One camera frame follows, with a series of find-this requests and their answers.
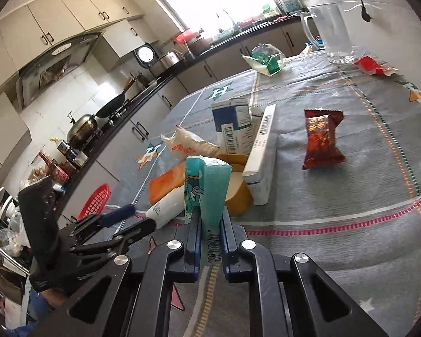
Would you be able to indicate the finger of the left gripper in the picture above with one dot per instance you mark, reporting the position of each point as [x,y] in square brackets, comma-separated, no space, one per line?
[135,232]
[114,214]

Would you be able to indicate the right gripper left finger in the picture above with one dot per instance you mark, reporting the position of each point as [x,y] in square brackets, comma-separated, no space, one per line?
[185,266]

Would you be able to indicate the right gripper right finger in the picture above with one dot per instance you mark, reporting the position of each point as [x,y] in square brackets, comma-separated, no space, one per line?
[237,266]

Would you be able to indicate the white spray bottle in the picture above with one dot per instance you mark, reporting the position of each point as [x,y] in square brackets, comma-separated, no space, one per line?
[169,207]

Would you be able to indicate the yellow square container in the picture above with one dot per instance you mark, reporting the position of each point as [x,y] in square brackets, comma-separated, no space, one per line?
[238,197]

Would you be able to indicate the teal cartoon carton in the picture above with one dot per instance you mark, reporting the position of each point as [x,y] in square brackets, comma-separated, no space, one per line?
[206,184]

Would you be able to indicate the white printed plastic bag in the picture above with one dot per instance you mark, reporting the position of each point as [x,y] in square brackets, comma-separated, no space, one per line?
[183,143]

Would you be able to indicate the red snack packet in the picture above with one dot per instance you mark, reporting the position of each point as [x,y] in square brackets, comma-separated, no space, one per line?
[321,149]

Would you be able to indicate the blue white milk carton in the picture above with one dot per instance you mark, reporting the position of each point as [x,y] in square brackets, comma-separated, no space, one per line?
[233,126]

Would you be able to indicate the red plastic basket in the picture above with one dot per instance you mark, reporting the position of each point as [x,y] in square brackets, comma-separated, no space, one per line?
[96,202]

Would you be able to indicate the orange container lid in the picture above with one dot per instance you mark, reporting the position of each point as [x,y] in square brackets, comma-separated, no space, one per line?
[165,183]

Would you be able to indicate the red sauce bottle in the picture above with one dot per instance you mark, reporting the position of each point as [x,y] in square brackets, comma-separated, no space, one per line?
[57,173]

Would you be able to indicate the dark soy sauce bottle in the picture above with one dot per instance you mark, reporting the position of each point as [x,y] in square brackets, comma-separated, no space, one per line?
[65,149]

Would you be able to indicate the long white box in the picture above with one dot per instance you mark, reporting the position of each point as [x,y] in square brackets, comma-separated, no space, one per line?
[258,172]

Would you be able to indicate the steel pot with lid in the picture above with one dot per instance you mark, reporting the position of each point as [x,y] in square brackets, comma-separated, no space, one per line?
[81,130]

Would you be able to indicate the black wok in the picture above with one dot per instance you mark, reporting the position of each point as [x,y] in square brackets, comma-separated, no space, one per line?
[111,107]

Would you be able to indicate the range hood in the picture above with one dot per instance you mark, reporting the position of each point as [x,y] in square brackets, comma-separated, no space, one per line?
[40,74]

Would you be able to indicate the white rice cooker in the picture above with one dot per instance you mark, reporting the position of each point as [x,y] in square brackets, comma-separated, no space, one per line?
[145,55]

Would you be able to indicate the steel cooking pot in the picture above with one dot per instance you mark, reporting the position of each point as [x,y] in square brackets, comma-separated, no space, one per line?
[164,63]

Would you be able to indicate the red lid bowl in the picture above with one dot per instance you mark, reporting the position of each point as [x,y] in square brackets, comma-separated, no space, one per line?
[186,36]

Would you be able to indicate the red crumpled wrapper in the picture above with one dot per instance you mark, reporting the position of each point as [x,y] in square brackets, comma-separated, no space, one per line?
[370,66]

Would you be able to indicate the glass pitcher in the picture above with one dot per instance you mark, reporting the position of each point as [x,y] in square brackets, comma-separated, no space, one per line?
[333,31]

